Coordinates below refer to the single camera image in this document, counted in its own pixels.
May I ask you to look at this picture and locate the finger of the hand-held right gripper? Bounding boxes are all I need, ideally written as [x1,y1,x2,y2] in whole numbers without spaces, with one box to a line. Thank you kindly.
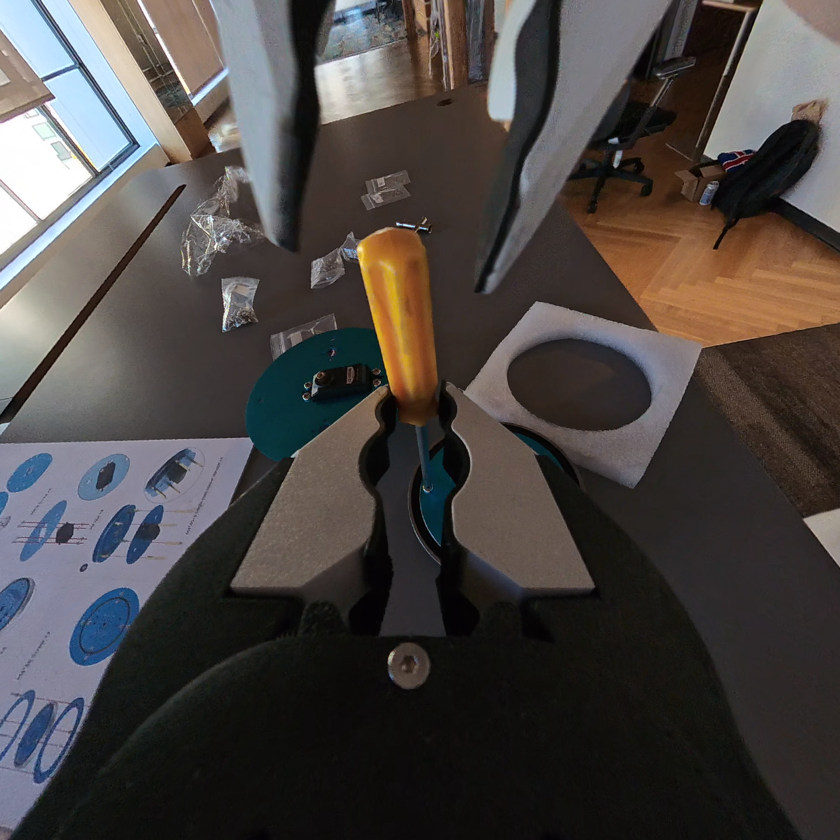
[474,0,678,295]
[212,0,337,253]

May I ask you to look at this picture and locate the white square foam ring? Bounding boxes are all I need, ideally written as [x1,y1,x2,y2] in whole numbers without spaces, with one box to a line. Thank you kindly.
[464,301,704,489]

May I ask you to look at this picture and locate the blue round bracket base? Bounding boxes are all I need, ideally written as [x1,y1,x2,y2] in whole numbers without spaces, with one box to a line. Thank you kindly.
[407,423,582,567]

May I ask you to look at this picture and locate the dark grey desk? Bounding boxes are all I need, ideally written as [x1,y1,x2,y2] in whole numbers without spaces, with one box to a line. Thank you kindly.
[0,88,840,840]

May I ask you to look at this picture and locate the printed instruction booklet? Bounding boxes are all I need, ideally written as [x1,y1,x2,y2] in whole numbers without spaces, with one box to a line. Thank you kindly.
[0,436,254,786]

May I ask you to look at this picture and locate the black backpack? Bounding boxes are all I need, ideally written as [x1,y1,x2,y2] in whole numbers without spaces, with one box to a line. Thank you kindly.
[710,119,822,251]

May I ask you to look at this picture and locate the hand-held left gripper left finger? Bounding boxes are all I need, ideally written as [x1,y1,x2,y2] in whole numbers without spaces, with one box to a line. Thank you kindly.
[230,384,398,636]

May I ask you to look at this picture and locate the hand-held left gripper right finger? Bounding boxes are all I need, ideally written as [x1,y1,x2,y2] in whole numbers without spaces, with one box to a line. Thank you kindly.
[440,382,598,636]

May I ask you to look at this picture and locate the blue round plate with servo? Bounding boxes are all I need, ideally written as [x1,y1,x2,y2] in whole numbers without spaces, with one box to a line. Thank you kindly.
[245,326,396,462]

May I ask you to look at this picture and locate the large window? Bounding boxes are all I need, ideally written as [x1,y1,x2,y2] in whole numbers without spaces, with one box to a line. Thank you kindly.
[0,0,162,284]

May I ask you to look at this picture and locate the black office chair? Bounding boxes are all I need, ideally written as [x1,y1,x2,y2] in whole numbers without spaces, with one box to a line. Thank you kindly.
[567,55,697,215]

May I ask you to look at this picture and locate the small cardboard box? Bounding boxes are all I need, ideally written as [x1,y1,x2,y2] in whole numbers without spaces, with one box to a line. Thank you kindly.
[674,161,727,205]

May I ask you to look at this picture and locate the white narrow table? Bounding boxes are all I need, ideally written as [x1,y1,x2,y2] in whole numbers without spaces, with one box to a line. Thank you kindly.
[692,0,766,162]

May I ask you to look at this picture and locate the flat clear plastic bag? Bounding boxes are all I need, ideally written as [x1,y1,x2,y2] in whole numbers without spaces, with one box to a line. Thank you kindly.
[269,313,340,361]

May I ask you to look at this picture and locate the wooden pillar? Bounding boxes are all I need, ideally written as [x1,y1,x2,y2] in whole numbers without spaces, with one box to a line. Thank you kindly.
[402,0,492,91]

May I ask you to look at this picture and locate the crumpled clear plastic wrap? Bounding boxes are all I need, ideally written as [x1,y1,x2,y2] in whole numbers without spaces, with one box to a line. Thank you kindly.
[181,165,267,278]

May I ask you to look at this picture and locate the yellow-handled screwdriver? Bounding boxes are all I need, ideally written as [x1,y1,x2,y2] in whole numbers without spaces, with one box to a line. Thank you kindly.
[356,226,440,494]

